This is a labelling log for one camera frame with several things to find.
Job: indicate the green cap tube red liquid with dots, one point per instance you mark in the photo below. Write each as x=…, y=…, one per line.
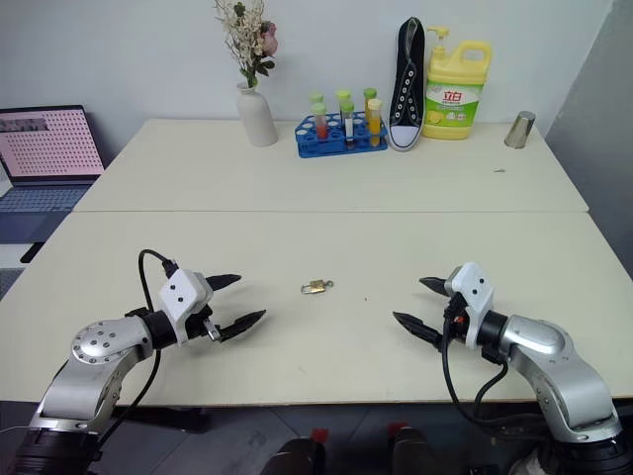
x=320, y=123

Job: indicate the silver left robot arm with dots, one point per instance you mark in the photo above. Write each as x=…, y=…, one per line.
x=94, y=356

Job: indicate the yellow cap tube orange liquid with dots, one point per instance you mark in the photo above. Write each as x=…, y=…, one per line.
x=375, y=123

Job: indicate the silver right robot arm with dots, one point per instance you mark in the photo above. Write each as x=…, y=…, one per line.
x=564, y=376

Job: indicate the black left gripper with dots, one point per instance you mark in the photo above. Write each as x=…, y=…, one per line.
x=204, y=321

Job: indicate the blue test tube rack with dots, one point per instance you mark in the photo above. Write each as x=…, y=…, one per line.
x=316, y=146

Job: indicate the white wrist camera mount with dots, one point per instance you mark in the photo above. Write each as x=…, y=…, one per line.
x=179, y=297
x=476, y=292

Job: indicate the black canvas sneaker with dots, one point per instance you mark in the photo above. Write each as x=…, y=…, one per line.
x=408, y=99

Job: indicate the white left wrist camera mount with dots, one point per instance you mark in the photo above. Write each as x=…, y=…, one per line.
x=179, y=297

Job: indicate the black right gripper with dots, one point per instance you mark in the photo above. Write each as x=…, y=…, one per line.
x=457, y=321

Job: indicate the silver metal cup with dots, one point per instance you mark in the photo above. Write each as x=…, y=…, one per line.
x=519, y=131

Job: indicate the green cap test tube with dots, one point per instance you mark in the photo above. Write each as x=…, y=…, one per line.
x=317, y=97
x=370, y=93
x=342, y=96

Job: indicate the open laptop computer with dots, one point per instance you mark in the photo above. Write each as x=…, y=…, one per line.
x=44, y=148

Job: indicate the white ceramic vase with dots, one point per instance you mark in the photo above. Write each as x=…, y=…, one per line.
x=257, y=119

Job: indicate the green cap tube white label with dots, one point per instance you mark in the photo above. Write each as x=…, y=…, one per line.
x=349, y=126

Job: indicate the small brass padlock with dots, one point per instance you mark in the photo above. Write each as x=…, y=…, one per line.
x=314, y=287

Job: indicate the yellow detergent pump bottle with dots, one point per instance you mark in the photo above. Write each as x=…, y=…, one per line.
x=452, y=99

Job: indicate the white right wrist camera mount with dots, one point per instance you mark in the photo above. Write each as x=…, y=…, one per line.
x=476, y=292

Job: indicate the dried flower bouquet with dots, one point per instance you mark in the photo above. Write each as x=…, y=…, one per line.
x=249, y=39

